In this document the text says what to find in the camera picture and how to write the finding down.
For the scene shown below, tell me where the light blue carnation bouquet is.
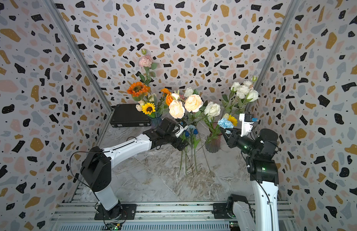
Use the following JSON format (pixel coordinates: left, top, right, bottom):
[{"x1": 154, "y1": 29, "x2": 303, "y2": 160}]
[{"x1": 218, "y1": 118, "x2": 234, "y2": 129}]

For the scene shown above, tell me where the small blue tulip flower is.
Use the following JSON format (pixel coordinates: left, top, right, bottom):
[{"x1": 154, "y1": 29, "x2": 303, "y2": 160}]
[{"x1": 191, "y1": 129, "x2": 200, "y2": 172}]

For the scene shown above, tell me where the brown ribbed glass vase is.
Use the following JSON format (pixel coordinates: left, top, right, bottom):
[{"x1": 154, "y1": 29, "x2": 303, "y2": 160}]
[{"x1": 205, "y1": 131, "x2": 222, "y2": 153}]

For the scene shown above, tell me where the purple ribbed glass vase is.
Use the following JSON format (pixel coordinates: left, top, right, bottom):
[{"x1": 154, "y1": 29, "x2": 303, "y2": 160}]
[{"x1": 150, "y1": 114, "x2": 162, "y2": 129}]

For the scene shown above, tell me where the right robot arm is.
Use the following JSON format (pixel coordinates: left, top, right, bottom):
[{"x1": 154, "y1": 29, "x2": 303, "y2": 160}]
[{"x1": 221, "y1": 129, "x2": 279, "y2": 231}]

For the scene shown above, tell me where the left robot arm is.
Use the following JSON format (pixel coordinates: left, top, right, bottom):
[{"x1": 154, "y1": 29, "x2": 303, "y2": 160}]
[{"x1": 80, "y1": 118, "x2": 189, "y2": 219}]

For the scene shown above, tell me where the yellow flower right bouquet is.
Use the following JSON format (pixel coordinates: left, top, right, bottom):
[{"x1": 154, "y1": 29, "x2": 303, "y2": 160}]
[{"x1": 228, "y1": 115, "x2": 238, "y2": 127}]

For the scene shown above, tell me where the white flower bouquet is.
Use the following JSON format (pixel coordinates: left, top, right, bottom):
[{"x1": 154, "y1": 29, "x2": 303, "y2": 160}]
[{"x1": 201, "y1": 76, "x2": 259, "y2": 133}]

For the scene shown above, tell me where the peach carnation stem right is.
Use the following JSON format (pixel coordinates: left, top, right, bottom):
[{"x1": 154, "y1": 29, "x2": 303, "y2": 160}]
[{"x1": 168, "y1": 87, "x2": 205, "y2": 126}]

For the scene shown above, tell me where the orange rose flower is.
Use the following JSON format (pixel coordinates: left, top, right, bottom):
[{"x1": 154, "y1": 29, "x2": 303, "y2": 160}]
[{"x1": 166, "y1": 94, "x2": 174, "y2": 106}]

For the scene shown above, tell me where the yellow sunflower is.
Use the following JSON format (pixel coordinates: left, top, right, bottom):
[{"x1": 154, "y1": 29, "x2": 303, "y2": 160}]
[{"x1": 142, "y1": 103, "x2": 156, "y2": 116}]

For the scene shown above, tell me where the orange marigold flower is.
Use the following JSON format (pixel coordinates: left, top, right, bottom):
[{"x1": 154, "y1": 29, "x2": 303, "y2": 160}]
[{"x1": 161, "y1": 88, "x2": 171, "y2": 95}]

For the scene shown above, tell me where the black rectangular case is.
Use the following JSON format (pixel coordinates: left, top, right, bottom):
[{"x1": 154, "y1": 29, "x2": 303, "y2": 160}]
[{"x1": 110, "y1": 104, "x2": 151, "y2": 128}]

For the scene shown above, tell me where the large orange gerbera flower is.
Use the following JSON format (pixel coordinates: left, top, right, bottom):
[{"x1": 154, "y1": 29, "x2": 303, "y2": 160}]
[{"x1": 127, "y1": 82, "x2": 150, "y2": 97}]

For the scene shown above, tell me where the pink carnation stem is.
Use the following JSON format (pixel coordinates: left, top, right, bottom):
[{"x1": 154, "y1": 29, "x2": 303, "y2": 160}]
[{"x1": 139, "y1": 49, "x2": 157, "y2": 86}]

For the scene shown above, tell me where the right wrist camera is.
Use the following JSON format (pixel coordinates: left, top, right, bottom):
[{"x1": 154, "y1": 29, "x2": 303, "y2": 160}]
[{"x1": 239, "y1": 113, "x2": 258, "y2": 137}]

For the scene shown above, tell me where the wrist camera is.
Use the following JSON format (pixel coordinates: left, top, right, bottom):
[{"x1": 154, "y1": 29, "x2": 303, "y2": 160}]
[
  {"x1": 239, "y1": 113, "x2": 258, "y2": 137},
  {"x1": 174, "y1": 124, "x2": 188, "y2": 138}
]

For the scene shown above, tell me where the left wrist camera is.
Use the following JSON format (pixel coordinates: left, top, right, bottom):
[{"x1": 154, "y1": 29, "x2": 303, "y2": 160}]
[{"x1": 174, "y1": 124, "x2": 188, "y2": 138}]

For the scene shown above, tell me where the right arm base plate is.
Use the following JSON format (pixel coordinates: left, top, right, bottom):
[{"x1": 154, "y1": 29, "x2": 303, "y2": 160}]
[{"x1": 212, "y1": 201, "x2": 253, "y2": 219}]

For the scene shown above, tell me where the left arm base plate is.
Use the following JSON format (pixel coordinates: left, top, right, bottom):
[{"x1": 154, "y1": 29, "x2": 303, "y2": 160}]
[{"x1": 94, "y1": 204, "x2": 137, "y2": 221}]

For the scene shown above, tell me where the aluminium front rail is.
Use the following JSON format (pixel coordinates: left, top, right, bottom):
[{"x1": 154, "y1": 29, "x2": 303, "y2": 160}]
[{"x1": 49, "y1": 201, "x2": 299, "y2": 231}]

